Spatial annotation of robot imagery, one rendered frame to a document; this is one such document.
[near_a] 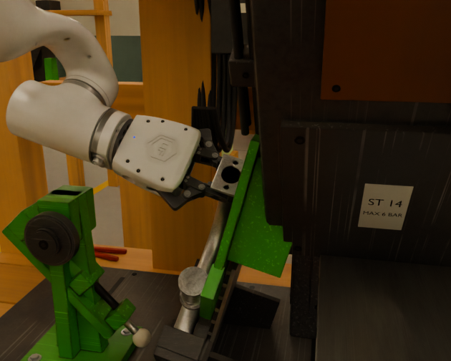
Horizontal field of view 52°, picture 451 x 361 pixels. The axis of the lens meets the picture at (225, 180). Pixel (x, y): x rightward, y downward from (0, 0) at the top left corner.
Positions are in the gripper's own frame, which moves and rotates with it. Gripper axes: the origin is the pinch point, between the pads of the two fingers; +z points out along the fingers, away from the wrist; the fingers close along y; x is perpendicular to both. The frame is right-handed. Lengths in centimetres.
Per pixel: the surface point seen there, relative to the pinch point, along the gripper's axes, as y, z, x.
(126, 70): 580, -396, 877
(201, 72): 25.2, -12.9, 13.0
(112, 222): 62, -91, 280
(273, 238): -7.8, 8.5, -6.0
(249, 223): -7.1, 5.1, -6.5
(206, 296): -16.3, 3.3, -2.9
